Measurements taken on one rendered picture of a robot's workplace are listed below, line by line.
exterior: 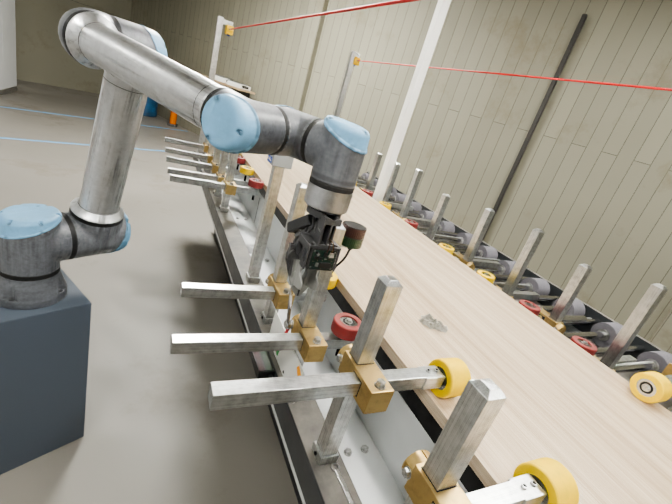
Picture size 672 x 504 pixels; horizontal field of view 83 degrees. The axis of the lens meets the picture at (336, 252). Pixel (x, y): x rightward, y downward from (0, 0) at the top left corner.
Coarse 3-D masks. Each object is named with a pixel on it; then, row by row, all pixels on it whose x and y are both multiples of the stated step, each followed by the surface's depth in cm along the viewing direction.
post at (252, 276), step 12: (276, 168) 127; (276, 180) 129; (276, 192) 131; (264, 204) 134; (264, 216) 133; (264, 228) 135; (264, 240) 138; (252, 252) 142; (264, 252) 140; (252, 264) 140; (252, 276) 142
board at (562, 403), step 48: (288, 192) 198; (384, 240) 170; (432, 288) 135; (480, 288) 149; (384, 336) 97; (432, 336) 104; (480, 336) 112; (528, 336) 122; (528, 384) 96; (576, 384) 103; (624, 384) 111; (528, 432) 79; (576, 432) 84; (624, 432) 89; (480, 480) 68; (576, 480) 70; (624, 480) 74
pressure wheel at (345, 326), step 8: (336, 320) 96; (344, 320) 98; (352, 320) 99; (360, 320) 99; (336, 328) 95; (344, 328) 94; (352, 328) 95; (344, 336) 95; (352, 336) 95; (336, 352) 101
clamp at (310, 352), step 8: (296, 320) 98; (296, 328) 97; (304, 328) 95; (312, 328) 96; (304, 336) 92; (312, 336) 93; (320, 336) 94; (304, 344) 92; (312, 344) 90; (320, 344) 91; (304, 352) 91; (312, 352) 91; (320, 352) 92; (304, 360) 91; (312, 360) 92; (320, 360) 93
